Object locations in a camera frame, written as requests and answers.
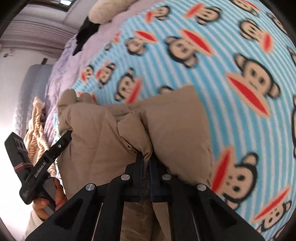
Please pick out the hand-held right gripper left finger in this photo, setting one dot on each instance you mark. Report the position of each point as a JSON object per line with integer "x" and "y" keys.
{"x": 138, "y": 171}

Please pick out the beige striped cloth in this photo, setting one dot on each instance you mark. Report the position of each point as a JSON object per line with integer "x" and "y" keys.
{"x": 38, "y": 129}

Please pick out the blue monkey print blanket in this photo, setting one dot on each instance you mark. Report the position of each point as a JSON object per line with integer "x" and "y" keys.
{"x": 208, "y": 69}

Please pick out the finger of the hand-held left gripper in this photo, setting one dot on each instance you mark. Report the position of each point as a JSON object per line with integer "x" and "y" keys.
{"x": 61, "y": 143}

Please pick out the black cloth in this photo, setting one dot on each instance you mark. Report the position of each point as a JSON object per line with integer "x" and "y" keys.
{"x": 85, "y": 34}

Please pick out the lilac duvet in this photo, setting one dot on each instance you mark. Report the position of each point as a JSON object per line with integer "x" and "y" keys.
{"x": 69, "y": 67}

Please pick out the person's left hand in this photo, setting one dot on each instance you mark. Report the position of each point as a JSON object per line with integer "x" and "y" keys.
{"x": 59, "y": 197}

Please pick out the person's left forearm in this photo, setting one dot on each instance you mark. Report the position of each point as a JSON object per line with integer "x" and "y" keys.
{"x": 34, "y": 222}

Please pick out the tan puffer jacket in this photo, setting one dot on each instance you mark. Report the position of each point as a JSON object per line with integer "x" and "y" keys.
{"x": 97, "y": 143}

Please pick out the grey-blue padded headboard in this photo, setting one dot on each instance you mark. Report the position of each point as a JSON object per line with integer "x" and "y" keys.
{"x": 32, "y": 88}

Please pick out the cream fluffy pillow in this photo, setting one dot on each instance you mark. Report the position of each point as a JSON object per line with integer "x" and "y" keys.
{"x": 104, "y": 9}

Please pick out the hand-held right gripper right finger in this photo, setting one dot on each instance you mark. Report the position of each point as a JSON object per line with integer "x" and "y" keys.
{"x": 153, "y": 180}

